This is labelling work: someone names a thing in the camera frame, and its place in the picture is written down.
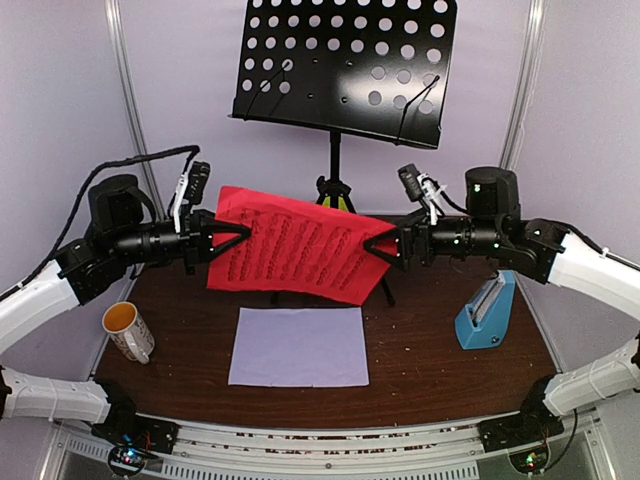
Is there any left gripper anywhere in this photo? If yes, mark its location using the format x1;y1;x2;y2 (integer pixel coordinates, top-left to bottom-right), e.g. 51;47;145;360
110;208;251;275

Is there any red sheet music paper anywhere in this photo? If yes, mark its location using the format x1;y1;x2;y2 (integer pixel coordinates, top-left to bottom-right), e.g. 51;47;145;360
207;186;393;306

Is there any black music stand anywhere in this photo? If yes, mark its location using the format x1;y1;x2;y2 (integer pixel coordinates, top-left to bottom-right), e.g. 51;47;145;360
226;0;460;307

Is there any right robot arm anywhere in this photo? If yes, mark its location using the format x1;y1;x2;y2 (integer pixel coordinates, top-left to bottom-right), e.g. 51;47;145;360
363;164;639;442

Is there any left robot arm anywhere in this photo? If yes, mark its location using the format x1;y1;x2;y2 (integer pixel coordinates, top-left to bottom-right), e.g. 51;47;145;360
1;174;251;444

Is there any blue metronome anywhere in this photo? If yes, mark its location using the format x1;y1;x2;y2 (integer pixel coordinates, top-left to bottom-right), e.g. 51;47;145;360
455;271;516;350

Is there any patterned white mug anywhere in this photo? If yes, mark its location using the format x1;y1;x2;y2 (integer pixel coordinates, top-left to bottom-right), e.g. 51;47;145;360
102;302;155;365

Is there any lavender paper sheet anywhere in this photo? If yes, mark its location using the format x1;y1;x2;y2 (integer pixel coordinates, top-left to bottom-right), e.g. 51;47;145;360
228;308;370;388

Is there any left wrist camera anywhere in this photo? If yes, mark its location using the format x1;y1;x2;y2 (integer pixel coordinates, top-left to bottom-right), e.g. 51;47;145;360
168;161;211;225

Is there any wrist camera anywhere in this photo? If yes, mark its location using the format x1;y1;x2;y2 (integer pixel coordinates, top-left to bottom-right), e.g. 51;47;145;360
168;161;211;225
398;164;445;226

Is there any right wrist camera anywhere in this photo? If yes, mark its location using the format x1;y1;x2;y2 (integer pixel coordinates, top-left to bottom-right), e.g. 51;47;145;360
398;164;445;226

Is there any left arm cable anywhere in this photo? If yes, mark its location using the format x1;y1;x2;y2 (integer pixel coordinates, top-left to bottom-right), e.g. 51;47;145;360
14;144;201;291

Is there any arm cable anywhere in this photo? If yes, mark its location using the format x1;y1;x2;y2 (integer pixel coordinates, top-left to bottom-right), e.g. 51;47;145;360
439;194;640;271
14;144;201;291

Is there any right aluminium frame post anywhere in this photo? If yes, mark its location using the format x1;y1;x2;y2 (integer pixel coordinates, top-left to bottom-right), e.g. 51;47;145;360
499;0;548;171

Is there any aluminium frame post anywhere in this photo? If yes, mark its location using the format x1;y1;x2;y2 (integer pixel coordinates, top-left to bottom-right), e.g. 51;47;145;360
104;0;166;219
499;0;548;171

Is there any front aluminium rail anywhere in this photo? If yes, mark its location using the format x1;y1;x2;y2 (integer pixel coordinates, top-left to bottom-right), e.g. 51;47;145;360
39;409;618;479

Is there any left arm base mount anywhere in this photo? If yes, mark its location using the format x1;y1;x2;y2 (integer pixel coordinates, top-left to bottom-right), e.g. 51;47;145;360
90;415;179;479

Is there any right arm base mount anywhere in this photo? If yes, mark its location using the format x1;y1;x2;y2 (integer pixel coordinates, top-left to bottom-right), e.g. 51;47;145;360
478;412;565;476

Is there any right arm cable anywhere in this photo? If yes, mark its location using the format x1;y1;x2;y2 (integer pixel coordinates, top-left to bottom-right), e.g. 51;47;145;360
439;194;640;271

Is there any left aluminium frame post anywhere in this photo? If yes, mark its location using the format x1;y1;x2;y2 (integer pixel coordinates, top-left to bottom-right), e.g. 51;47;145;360
104;0;166;219

